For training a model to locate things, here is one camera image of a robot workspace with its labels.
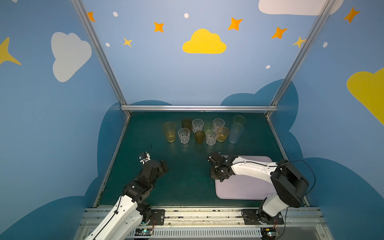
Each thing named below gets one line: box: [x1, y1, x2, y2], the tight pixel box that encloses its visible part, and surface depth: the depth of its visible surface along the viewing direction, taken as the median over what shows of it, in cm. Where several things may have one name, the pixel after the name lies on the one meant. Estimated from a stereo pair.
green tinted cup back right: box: [233, 115, 246, 126], surface depth 103 cm
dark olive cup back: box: [181, 118, 192, 132], surface depth 107 cm
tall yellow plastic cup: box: [163, 122, 177, 143], surface depth 100 cm
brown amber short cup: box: [194, 131, 206, 144], surface depth 106 cm
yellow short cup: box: [217, 126, 230, 143], surface depth 107 cm
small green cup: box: [203, 122, 215, 133], surface depth 109 cm
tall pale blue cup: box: [228, 122, 245, 144], surface depth 103 cm
